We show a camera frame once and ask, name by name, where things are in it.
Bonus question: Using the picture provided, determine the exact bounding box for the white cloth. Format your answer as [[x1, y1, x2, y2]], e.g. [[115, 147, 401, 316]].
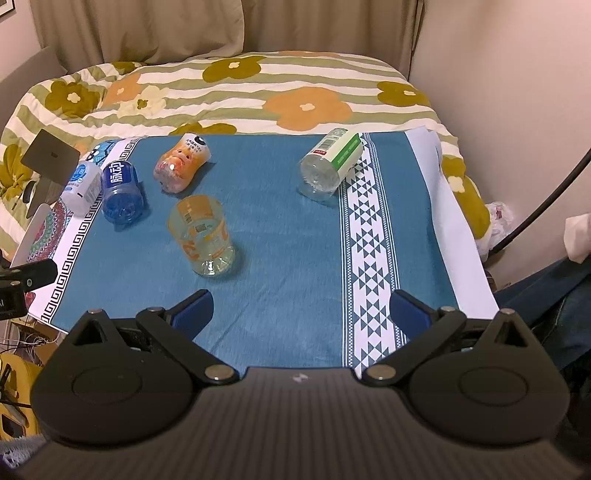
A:
[[562, 213, 591, 265]]

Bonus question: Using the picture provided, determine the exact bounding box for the blue white packet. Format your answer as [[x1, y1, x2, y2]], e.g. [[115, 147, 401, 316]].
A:
[[89, 140, 122, 163]]

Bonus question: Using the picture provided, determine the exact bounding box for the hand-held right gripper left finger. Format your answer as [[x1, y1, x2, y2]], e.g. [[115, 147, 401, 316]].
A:
[[68, 289, 240, 385]]

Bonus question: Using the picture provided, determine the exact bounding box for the orange print clear plastic cup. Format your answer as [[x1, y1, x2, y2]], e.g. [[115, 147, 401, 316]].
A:
[[166, 194, 238, 278]]

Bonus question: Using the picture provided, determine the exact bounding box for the grey folding stand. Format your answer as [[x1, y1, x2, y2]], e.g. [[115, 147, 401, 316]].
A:
[[20, 128, 81, 219]]

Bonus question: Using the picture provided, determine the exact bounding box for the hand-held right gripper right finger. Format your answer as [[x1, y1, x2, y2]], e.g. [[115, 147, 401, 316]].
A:
[[360, 289, 532, 387]]

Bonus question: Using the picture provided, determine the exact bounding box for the floral striped blanket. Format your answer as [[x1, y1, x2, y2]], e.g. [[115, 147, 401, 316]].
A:
[[0, 50, 493, 265]]

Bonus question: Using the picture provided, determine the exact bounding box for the black cable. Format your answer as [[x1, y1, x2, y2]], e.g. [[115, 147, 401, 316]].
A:
[[488, 151, 591, 256]]

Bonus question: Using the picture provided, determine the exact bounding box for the person's blue jeans leg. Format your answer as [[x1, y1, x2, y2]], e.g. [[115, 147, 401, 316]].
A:
[[494, 257, 591, 371]]

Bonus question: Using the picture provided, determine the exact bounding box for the blue label plastic cup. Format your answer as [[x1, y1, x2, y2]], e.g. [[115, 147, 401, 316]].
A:
[[100, 160, 145, 226]]

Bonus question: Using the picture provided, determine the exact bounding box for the beige curtain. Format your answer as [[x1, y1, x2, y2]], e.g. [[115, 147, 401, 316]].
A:
[[28, 0, 426, 78]]

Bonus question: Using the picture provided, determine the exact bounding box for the pink orange label plastic cup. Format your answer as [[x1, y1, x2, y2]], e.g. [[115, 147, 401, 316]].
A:
[[153, 132, 213, 193]]

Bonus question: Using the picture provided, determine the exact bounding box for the white plastic bag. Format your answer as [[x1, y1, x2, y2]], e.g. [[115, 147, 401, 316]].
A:
[[475, 201, 517, 257]]

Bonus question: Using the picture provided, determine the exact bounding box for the yellow object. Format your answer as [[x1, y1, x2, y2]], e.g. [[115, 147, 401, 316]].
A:
[[0, 354, 43, 441]]

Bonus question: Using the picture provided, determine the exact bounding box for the white light-blue label plastic cup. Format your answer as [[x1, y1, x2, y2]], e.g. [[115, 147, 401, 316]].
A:
[[59, 161, 103, 216]]

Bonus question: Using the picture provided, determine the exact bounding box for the round mandala patterned mat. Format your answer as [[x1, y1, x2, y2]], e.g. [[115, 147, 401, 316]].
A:
[[10, 202, 75, 269]]

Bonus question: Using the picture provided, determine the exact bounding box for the blue patterned tablecloth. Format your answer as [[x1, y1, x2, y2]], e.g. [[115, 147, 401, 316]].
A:
[[27, 131, 502, 371]]

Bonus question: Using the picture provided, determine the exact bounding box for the green white label plastic cup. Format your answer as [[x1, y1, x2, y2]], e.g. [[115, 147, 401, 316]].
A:
[[297, 127, 364, 202]]

